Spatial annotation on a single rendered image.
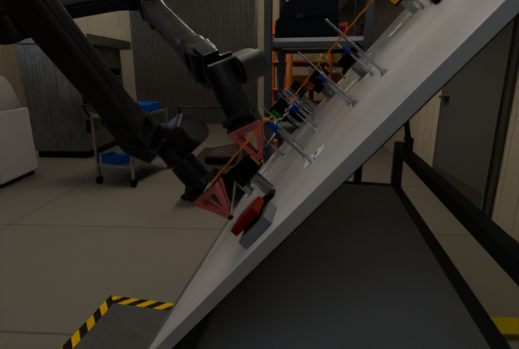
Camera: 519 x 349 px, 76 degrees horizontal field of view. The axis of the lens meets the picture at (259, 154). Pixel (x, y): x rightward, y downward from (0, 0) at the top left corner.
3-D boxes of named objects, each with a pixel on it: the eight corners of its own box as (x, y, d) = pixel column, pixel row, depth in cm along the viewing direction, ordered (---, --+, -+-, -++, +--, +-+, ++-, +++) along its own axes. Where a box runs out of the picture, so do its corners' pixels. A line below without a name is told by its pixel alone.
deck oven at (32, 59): (101, 159, 510) (86, 32, 466) (32, 157, 517) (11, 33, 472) (139, 140, 648) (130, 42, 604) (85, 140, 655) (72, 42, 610)
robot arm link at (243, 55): (196, 80, 75) (189, 44, 68) (239, 63, 79) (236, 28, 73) (224, 106, 68) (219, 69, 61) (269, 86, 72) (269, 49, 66)
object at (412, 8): (422, 1, 97) (399, -19, 97) (422, 5, 88) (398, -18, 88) (409, 15, 100) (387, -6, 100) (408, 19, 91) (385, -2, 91)
